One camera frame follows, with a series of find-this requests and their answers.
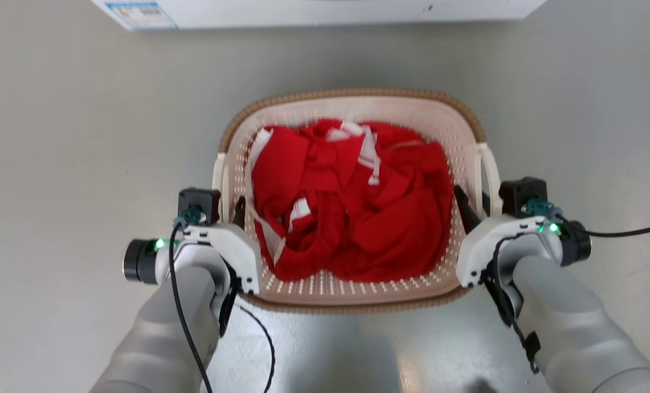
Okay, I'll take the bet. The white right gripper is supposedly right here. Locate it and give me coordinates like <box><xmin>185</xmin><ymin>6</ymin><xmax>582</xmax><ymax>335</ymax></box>
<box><xmin>453</xmin><ymin>185</ymin><xmax>563</xmax><ymax>289</ymax></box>

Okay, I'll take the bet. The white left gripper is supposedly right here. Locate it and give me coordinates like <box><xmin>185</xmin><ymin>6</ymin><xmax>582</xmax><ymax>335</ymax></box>
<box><xmin>181</xmin><ymin>196</ymin><xmax>261</xmax><ymax>296</ymax></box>

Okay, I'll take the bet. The beige plastic laundry basket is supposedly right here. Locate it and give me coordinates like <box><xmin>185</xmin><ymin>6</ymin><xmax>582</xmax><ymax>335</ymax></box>
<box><xmin>212</xmin><ymin>88</ymin><xmax>503</xmax><ymax>315</ymax></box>

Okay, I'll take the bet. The red garment with white trim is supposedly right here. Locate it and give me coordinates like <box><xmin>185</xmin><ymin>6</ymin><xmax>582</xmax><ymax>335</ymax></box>
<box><xmin>247</xmin><ymin>118</ymin><xmax>455</xmax><ymax>283</ymax></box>

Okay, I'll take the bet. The white washing machine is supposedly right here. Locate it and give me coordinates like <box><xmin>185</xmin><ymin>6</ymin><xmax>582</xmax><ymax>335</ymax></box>
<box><xmin>90</xmin><ymin>0</ymin><xmax>549</xmax><ymax>32</ymax></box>

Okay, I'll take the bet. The blue and white label sticker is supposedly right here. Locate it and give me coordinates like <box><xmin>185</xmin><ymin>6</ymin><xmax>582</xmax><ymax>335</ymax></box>
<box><xmin>105</xmin><ymin>1</ymin><xmax>180</xmax><ymax>31</ymax></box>

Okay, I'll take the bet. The thin black cable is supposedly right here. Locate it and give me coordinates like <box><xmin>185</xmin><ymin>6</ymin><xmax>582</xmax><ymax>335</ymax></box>
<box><xmin>586</xmin><ymin>221</ymin><xmax>650</xmax><ymax>239</ymax></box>
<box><xmin>168</xmin><ymin>216</ymin><xmax>214</xmax><ymax>393</ymax></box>
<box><xmin>490</xmin><ymin>234</ymin><xmax>542</xmax><ymax>375</ymax></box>
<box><xmin>239</xmin><ymin>306</ymin><xmax>276</xmax><ymax>393</ymax></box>

